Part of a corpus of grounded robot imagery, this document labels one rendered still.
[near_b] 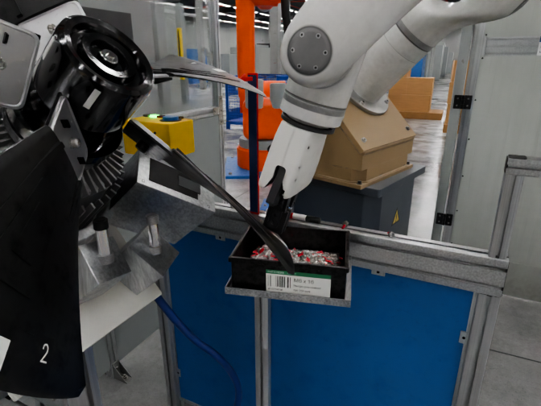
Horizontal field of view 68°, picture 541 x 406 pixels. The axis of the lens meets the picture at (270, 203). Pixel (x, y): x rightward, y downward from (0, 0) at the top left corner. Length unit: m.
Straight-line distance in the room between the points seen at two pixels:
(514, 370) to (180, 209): 1.68
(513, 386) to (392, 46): 1.45
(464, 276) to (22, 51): 0.82
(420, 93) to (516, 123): 7.51
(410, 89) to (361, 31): 9.32
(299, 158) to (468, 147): 1.83
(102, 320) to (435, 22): 0.87
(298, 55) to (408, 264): 0.59
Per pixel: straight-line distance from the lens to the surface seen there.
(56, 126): 0.48
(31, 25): 0.65
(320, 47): 0.42
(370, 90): 1.07
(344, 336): 1.06
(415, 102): 9.73
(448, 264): 0.89
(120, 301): 0.69
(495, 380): 1.99
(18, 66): 0.55
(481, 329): 0.97
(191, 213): 0.71
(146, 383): 1.83
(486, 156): 2.30
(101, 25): 0.57
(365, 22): 0.42
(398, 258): 0.90
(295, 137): 0.51
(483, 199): 2.36
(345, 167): 0.98
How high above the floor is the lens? 1.22
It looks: 20 degrees down
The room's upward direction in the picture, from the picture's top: straight up
